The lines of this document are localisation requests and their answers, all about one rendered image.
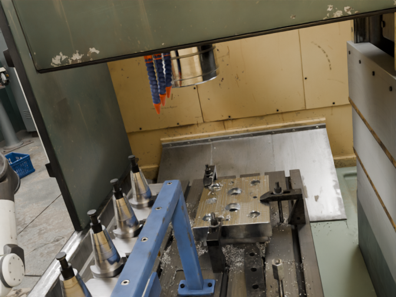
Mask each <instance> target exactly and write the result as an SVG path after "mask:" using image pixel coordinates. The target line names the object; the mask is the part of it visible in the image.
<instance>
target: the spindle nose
mask: <svg viewBox="0 0 396 297"><path fill-rule="evenodd" d="M161 55H162V60H163V62H162V63H163V68H164V66H165V64H164V59H163V57H164V56H163V54H161ZM170 56H171V59H170V60H171V65H172V68H171V69H172V75H173V76H172V82H171V83H172V87H171V88H181V87H188V86H192V85H197V84H201V83H205V82H207V81H210V80H212V79H214V78H216V77H217V76H218V75H219V74H220V70H219V67H220V65H219V59H218V54H217V48H216V44H210V45H203V46H199V47H193V48H186V49H180V50H176V51H170ZM152 57H153V61H155V59H154V55H152ZM154 66H155V69H156V63H155V62H154ZM164 71H165V68H164ZM164 71H163V72H164ZM164 73H165V72H164Z"/></svg>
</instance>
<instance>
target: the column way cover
mask: <svg viewBox="0 0 396 297"><path fill-rule="evenodd" d="M346 50H347V64H348V90H349V97H348V100H349V102H350V103H351V105H352V129H353V144H354V146H353V151H354V153H355V155H356V158H357V188H358V198H359V201H360V203H361V205H362V208H363V210H364V212H365V214H366V217H367V219H368V221H369V223H370V226H371V228H372V231H373V232H374V235H375V237H376V240H377V242H378V244H379V246H380V248H381V251H382V253H383V255H384V258H385V260H386V262H387V265H388V267H389V269H390V272H391V274H392V277H393V279H394V281H395V284H396V74H394V65H395V58H394V57H392V56H390V55H389V54H387V53H386V52H384V51H382V50H381V49H379V48H377V47H376V46H374V45H372V44H371V43H370V42H360V43H356V44H354V43H353V42H351V41H347V42H346Z"/></svg>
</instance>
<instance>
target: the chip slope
mask: <svg viewBox="0 0 396 297"><path fill-rule="evenodd" d="M162 147H163V150H162V154H161V161H160V168H159V175H158V179H157V183H164V181H166V180H178V179H179V180H180V181H182V180H189V182H190V183H189V186H191V185H192V182H193V180H194V179H203V178H204V174H205V169H206V166H205V164H208V165H209V166H214V165H215V166H216V173H217V176H218V177H223V176H236V178H240V175H241V174H253V173H260V176H264V172H271V171H282V170H284V171H285V177H288V176H290V174H289V170H294V169H300V173H301V179H302V184H303V190H304V194H305V200H306V205H307V209H308V215H309V221H310V223H316V222H332V221H341V220H347V217H346V214H345V209H344V204H343V201H342V196H341V191H340V188H339V183H338V178H337V175H336V170H335V165H334V161H333V157H332V153H331V148H330V145H329V140H328V135H327V132H326V123H321V124H312V125H307V126H297V127H288V128H279V129H273V130H263V131H254V132H249V133H240V134H230V135H225V136H216V137H206V138H197V139H191V140H182V141H173V142H167V143H162Z"/></svg>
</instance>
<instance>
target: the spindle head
mask: <svg viewBox="0 0 396 297"><path fill-rule="evenodd" d="M13 3H14V5H15V9H16V12H17V14H18V17H19V20H20V23H21V26H22V29H23V31H24V34H25V37H26V40H27V43H28V46H29V49H30V52H31V55H32V57H33V60H34V63H35V66H36V69H37V70H40V71H39V72H40V74H43V73H48V72H54V71H61V70H67V69H71V68H78V67H84V66H88V65H95V64H101V63H105V62H112V61H118V60H124V59H129V58H135V57H142V56H146V55H152V54H159V53H163V52H169V51H176V50H182V49H186V48H193V47H199V46H203V45H210V44H216V43H220V42H227V41H233V40H237V39H244V38H250V37H256V36H261V35H267V34H274V33H278V32H284V31H291V30H295V29H301V28H308V27H314V26H318V25H325V24H331V23H336V22H342V21H348V20H352V19H359V18H365V17H372V16H376V15H382V14H389V13H393V12H396V0H13Z"/></svg>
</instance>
